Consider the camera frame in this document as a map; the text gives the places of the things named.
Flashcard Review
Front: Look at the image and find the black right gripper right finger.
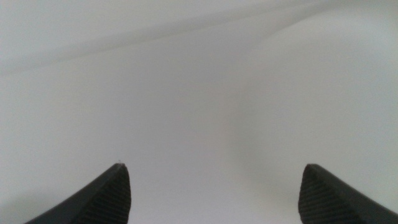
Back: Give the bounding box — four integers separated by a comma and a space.
298, 163, 398, 224

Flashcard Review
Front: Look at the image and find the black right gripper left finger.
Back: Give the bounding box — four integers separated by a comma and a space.
24, 162, 132, 224

